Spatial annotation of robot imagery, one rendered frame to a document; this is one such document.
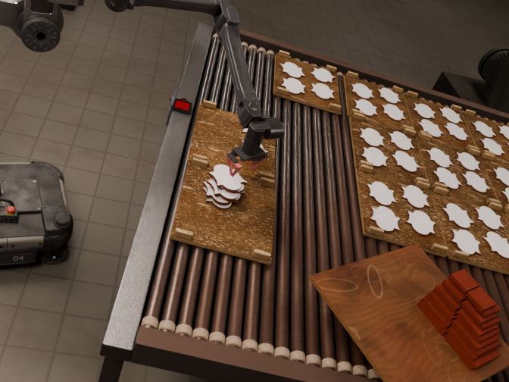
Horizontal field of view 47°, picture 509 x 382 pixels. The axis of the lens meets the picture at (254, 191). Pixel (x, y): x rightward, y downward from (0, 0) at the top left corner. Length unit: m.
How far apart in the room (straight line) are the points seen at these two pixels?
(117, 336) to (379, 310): 0.79
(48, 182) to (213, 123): 0.98
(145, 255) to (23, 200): 1.16
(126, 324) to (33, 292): 1.24
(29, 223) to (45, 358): 0.61
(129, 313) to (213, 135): 0.95
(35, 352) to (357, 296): 1.46
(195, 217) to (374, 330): 0.70
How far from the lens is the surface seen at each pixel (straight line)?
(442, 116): 3.34
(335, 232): 2.23
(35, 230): 2.84
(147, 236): 1.94
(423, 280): 2.07
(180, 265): 1.88
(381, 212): 2.39
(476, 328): 1.89
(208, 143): 2.36
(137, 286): 1.80
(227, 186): 2.06
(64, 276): 2.98
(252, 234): 2.04
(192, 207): 2.05
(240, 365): 1.68
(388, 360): 1.78
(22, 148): 3.62
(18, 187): 3.00
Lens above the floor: 2.31
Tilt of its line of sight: 38 degrees down
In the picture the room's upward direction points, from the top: 22 degrees clockwise
